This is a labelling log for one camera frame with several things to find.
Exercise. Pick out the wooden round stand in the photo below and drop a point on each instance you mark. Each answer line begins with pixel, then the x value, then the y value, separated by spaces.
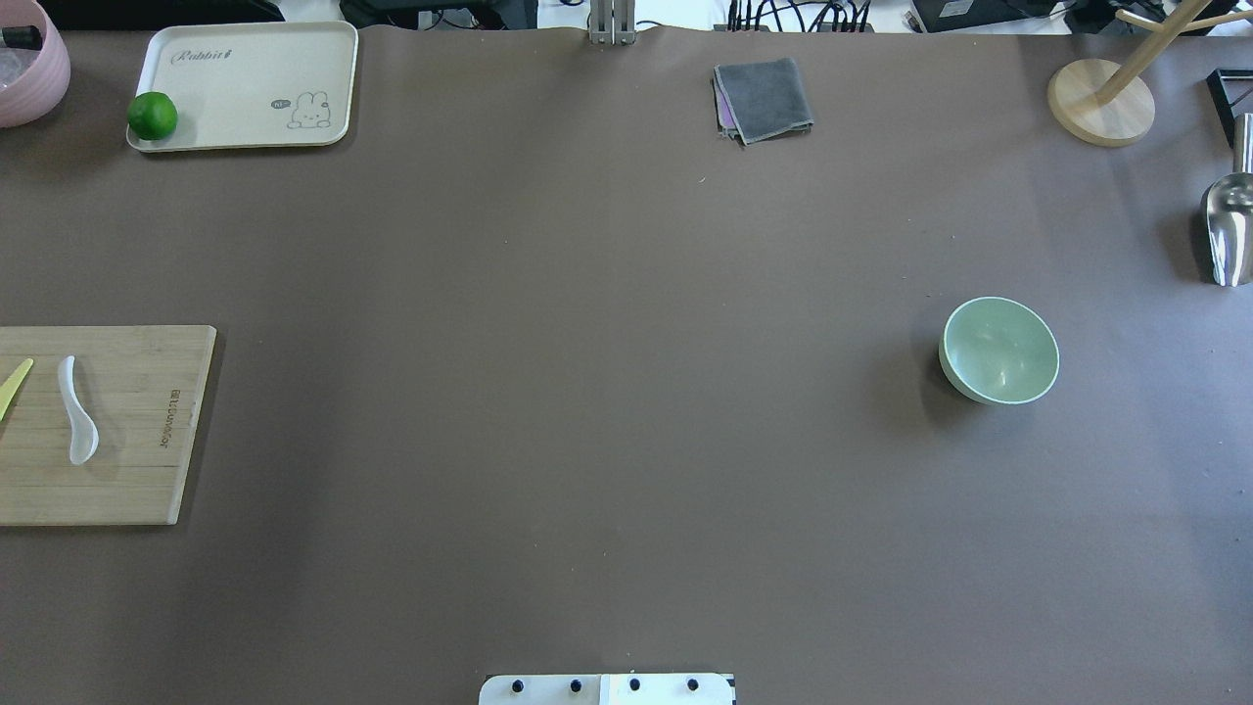
pixel 1108 104

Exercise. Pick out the white ceramic spoon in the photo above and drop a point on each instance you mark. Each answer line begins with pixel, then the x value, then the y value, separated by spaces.
pixel 83 432

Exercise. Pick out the pink bowl with ice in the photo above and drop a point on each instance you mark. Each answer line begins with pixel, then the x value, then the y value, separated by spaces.
pixel 43 82

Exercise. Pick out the green lime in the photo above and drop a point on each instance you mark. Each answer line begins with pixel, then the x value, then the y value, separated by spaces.
pixel 152 116

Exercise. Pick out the bamboo cutting board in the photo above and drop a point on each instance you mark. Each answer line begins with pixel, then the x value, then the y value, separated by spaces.
pixel 144 386

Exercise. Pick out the metal cylinder muddler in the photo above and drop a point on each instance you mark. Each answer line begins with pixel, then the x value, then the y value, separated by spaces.
pixel 22 37

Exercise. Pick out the grey folded cloth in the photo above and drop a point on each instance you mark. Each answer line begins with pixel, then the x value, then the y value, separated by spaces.
pixel 759 101

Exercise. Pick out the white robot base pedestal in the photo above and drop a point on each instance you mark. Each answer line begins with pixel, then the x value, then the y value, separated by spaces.
pixel 610 688

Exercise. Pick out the green ceramic bowl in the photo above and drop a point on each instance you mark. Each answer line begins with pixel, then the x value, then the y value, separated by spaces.
pixel 996 351

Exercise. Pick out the metal scoop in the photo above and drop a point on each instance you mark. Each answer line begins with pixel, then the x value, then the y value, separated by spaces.
pixel 1228 213

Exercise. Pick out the aluminium frame post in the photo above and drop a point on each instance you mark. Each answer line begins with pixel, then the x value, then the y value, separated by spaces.
pixel 612 22

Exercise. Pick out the yellow plastic knife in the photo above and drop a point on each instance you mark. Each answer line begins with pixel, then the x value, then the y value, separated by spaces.
pixel 12 384

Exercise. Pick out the cream rabbit tray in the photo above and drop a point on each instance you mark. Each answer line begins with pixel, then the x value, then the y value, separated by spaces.
pixel 252 85

